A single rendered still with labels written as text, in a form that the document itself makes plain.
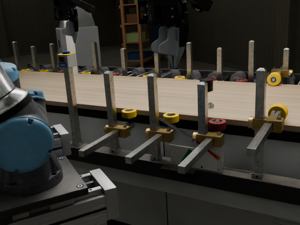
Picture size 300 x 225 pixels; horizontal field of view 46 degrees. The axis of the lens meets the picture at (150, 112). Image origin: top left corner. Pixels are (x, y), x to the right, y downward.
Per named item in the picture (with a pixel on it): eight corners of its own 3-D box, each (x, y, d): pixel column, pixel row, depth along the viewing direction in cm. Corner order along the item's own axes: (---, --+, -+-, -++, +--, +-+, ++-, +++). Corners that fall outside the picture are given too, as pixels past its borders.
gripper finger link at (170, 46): (156, 70, 78) (153, 27, 75) (179, 67, 80) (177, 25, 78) (162, 72, 75) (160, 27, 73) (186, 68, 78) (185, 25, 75)
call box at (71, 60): (68, 69, 186) (66, 54, 184) (58, 68, 189) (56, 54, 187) (77, 67, 192) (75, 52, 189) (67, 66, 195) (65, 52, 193)
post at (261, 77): (261, 179, 153) (265, 68, 139) (252, 178, 155) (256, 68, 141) (263, 176, 156) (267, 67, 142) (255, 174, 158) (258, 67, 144)
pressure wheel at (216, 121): (222, 147, 164) (222, 123, 160) (206, 144, 168) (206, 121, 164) (228, 141, 170) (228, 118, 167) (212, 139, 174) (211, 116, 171)
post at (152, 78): (158, 169, 178) (153, 74, 164) (152, 168, 180) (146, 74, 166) (161, 166, 181) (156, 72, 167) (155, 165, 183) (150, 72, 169)
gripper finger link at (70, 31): (64, 43, 150) (61, 21, 148) (77, 42, 153) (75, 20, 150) (65, 44, 148) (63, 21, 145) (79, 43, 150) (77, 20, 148)
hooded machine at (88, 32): (66, 82, 741) (56, 4, 696) (60, 77, 803) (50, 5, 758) (104, 77, 773) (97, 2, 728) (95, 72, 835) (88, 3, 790)
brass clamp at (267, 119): (281, 133, 142) (281, 122, 140) (247, 130, 148) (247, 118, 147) (283, 128, 147) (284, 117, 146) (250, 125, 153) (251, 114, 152)
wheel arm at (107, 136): (84, 159, 159) (83, 150, 158) (78, 158, 161) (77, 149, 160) (135, 128, 195) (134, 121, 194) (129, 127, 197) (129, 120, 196)
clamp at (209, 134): (220, 147, 157) (220, 137, 156) (192, 143, 164) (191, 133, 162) (224, 143, 162) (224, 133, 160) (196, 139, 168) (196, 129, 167)
